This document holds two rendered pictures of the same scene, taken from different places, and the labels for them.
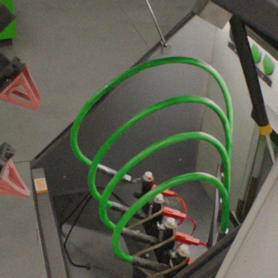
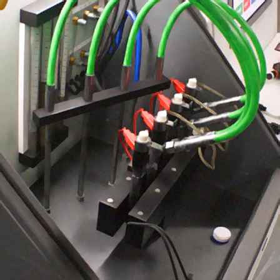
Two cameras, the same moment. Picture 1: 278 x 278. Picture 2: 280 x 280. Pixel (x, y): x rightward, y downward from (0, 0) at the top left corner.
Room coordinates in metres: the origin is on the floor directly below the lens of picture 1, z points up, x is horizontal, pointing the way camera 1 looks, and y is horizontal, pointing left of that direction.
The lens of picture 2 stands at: (1.51, 0.47, 1.68)
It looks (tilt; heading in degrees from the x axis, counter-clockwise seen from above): 36 degrees down; 219
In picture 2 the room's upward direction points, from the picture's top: 9 degrees clockwise
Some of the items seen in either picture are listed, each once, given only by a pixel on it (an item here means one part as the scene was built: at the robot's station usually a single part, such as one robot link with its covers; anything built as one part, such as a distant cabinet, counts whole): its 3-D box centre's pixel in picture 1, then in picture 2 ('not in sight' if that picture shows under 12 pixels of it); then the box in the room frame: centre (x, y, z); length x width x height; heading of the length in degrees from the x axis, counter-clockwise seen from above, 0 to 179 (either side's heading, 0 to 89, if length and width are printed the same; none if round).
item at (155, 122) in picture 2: (151, 233); (158, 164); (0.81, -0.04, 1.01); 0.05 x 0.03 x 0.21; 108
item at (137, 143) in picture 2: (141, 210); (140, 185); (0.89, -0.02, 1.01); 0.05 x 0.03 x 0.21; 108
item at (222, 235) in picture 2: not in sight; (221, 234); (0.70, 0.08, 0.84); 0.04 x 0.04 x 0.01
